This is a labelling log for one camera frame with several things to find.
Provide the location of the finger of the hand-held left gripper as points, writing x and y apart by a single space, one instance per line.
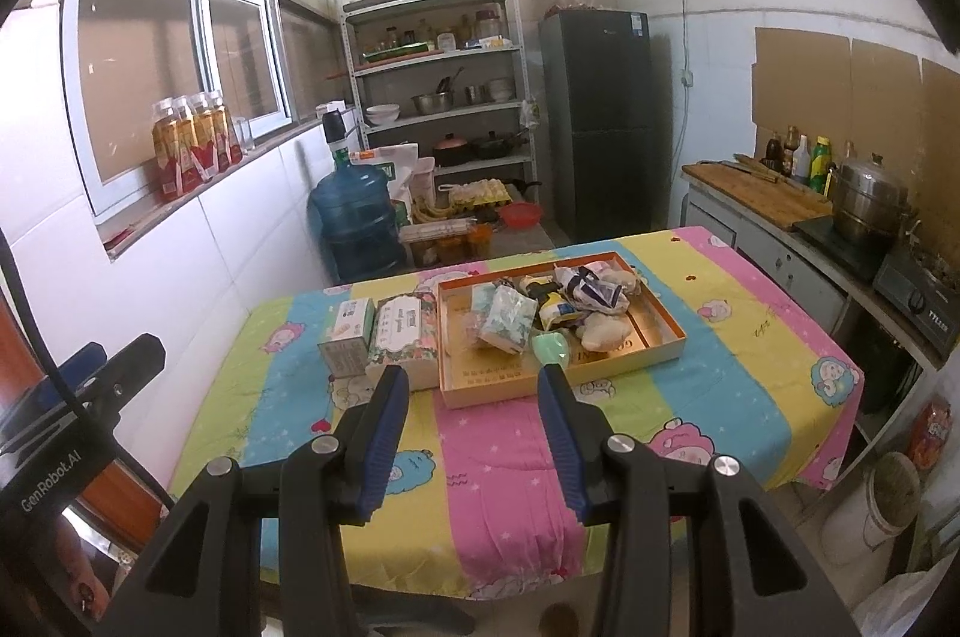
131 367
75 367

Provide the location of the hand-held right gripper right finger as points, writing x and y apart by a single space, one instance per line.
564 449

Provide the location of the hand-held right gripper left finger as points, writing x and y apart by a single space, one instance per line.
384 449

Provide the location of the mint green soft item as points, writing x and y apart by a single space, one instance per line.
551 350

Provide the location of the orange rimmed gold box tray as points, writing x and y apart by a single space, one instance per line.
487 374

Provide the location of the cream plush bear purple dress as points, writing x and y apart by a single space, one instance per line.
607 331

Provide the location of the pale green tissue pack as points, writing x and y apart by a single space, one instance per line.
506 316

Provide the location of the pink snack packet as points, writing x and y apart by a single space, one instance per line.
469 331

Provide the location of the blue white small packet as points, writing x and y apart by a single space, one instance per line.
576 286

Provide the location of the small dark packet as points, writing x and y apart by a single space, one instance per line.
536 286

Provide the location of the person's left hand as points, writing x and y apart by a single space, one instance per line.
79 569

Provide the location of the colourful cartoon bedsheet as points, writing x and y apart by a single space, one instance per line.
510 494

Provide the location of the orange wooden board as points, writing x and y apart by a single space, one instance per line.
120 494

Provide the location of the floral tissue box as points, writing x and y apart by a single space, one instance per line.
401 337

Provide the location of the green white tissue box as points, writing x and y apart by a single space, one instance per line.
345 337

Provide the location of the orange sauce jar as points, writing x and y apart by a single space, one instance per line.
424 254
454 251
483 244

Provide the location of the orange drink bottle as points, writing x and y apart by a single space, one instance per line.
206 138
225 130
166 157
187 145

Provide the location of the clear lidded food container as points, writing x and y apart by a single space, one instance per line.
439 229

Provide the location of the blue water jug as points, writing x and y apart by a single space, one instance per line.
352 217

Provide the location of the red bowl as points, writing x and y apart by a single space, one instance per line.
520 214

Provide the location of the bunch of bananas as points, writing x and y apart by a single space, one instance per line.
435 211

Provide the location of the clear drinking glass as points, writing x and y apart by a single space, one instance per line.
244 133

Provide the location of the tray of eggs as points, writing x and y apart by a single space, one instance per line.
480 193

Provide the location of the grey counter cabinet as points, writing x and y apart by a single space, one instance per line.
750 247

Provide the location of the white flour sack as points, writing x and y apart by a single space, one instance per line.
390 160

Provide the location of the sliding window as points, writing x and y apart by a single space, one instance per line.
135 67

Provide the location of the clay pot red lid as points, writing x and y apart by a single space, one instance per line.
452 151

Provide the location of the black white water pump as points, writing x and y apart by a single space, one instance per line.
334 130

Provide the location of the black wok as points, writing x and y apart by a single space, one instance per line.
495 145

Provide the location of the white plastic bucket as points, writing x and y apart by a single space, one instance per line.
870 517

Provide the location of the dark refrigerator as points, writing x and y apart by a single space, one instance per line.
596 134

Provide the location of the wooden cutting board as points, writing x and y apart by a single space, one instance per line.
757 194

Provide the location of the white bowl stack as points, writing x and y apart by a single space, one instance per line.
382 115

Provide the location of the black induction cooker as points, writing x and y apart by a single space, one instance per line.
825 239

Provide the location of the kitchen knife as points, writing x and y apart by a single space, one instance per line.
754 166

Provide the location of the steel mixing bowl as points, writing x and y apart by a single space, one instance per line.
433 103

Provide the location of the dark sauce bottle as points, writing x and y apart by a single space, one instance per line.
773 153

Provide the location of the small bowl stack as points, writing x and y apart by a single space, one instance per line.
500 91

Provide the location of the steel cup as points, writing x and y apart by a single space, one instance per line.
474 94

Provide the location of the red printed bag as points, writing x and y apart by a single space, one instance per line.
932 434

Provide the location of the white plastic bottle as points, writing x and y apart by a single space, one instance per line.
802 160

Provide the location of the dark bottle red label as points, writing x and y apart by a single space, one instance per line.
790 149

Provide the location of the white plastic sack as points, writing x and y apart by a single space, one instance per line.
907 607

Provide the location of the green bottle yellow cap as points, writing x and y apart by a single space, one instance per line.
821 164

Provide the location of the black gas stove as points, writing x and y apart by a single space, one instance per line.
919 299

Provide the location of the steel steamer pot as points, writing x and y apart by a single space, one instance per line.
870 205

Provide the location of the green tray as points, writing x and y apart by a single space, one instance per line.
394 55

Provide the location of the red lidded storage jar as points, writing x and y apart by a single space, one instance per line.
489 23

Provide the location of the grey metal shelf rack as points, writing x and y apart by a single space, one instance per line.
427 3

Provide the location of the cardboard wall sheet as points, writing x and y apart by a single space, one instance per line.
941 119
885 97
802 82

